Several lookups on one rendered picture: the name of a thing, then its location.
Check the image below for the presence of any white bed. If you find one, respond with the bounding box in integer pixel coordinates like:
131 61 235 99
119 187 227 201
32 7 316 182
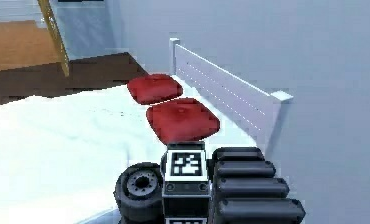
0 37 294 224

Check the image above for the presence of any red pillow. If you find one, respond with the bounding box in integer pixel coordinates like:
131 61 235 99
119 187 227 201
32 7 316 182
145 97 221 146
126 73 184 106

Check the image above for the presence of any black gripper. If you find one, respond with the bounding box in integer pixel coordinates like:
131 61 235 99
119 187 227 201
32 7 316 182
114 161 165 224

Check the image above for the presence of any dark framed picture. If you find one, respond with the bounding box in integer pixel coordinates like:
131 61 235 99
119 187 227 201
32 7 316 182
57 0 105 4

